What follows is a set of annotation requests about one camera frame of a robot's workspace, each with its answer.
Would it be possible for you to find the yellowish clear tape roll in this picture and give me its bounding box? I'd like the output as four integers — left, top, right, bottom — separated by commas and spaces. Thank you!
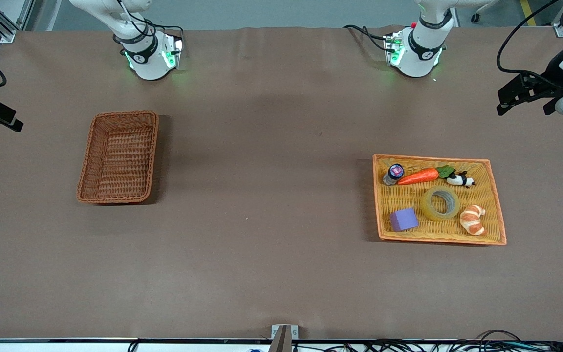
420, 186, 461, 222

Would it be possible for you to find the brown wicker basket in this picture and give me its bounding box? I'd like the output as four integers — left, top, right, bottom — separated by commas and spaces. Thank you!
76, 110, 160, 205

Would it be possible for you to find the orange wicker basket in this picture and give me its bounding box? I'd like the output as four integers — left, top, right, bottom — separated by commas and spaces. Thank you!
372, 154, 507, 246

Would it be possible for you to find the white chair leg with caster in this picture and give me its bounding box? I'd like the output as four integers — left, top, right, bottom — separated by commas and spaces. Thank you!
471, 0, 502, 23

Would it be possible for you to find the black white panda toy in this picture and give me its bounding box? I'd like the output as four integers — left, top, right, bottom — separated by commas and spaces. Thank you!
446, 171, 476, 189

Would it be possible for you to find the orange toy carrot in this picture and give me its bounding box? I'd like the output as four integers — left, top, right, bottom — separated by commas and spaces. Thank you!
397, 165, 456, 186

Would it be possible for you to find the toy croissant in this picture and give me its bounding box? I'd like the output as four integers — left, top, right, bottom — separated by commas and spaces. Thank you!
459, 204, 486, 237

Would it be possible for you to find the small bottle purple cap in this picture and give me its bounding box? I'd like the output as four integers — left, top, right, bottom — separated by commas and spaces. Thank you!
383, 164, 405, 187

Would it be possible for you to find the purple cube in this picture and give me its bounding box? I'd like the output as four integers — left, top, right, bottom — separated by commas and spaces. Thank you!
390, 207, 420, 232

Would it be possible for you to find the aluminium frame profile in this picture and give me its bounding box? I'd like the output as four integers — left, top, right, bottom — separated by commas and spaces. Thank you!
0, 0, 36, 44

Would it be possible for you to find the black right arm base cable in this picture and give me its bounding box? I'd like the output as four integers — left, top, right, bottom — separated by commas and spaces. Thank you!
115, 0, 185, 41

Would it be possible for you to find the black arm base cable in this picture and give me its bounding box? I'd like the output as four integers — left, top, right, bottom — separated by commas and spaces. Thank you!
115, 0, 185, 41
343, 24, 390, 53

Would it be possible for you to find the black left arm base cable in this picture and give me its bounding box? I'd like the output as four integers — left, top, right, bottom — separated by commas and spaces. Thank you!
343, 24, 390, 53

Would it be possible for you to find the white table edge rail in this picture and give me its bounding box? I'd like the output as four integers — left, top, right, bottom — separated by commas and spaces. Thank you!
0, 337, 563, 352

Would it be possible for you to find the black cable bundle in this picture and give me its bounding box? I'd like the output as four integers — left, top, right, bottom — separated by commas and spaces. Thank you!
291, 330, 563, 352

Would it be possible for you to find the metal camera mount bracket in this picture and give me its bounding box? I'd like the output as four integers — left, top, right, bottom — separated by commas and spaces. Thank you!
271, 324, 299, 352

